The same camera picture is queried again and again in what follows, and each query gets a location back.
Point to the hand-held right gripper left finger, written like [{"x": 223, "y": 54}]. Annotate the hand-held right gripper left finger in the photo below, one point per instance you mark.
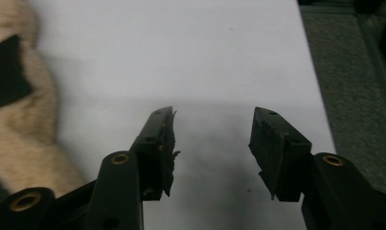
[{"x": 152, "y": 153}]

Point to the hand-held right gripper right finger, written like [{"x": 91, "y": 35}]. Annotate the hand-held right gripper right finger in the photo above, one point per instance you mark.
[{"x": 277, "y": 153}]

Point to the white table sheet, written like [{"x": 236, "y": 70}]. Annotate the white table sheet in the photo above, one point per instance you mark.
[{"x": 181, "y": 48}]

